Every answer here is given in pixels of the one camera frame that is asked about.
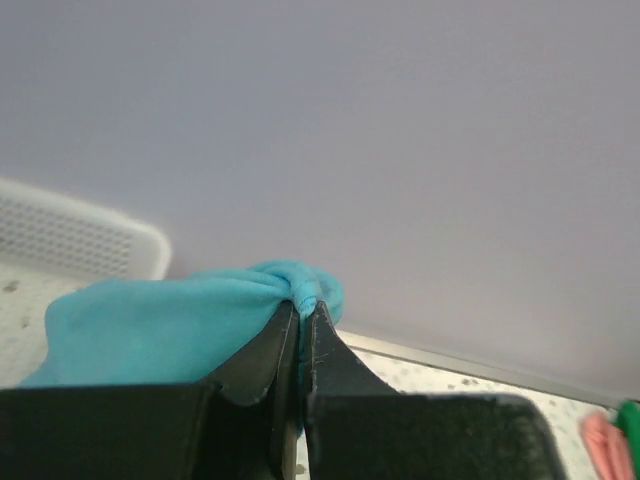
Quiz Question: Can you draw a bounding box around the pink folded t shirt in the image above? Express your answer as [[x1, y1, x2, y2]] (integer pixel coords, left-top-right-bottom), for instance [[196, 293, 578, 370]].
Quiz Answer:
[[581, 411, 636, 480]]

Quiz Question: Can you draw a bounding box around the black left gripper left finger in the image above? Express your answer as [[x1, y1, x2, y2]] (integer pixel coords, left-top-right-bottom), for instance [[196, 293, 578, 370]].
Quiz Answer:
[[1, 302, 299, 479]]

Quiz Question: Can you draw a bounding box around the turquoise t shirt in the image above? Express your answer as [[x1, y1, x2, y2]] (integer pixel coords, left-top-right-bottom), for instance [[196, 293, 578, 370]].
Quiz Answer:
[[18, 258, 346, 441]]

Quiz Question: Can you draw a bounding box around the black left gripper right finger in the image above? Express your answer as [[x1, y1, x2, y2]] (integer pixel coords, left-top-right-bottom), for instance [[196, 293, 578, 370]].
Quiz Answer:
[[303, 303, 564, 480]]

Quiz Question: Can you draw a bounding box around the green folded t shirt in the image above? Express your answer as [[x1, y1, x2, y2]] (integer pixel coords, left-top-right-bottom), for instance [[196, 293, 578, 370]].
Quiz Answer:
[[615, 400, 639, 455]]

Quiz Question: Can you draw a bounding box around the white plastic basket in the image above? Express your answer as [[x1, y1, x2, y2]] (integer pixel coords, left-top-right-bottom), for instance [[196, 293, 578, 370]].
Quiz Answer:
[[1, 179, 173, 281]]

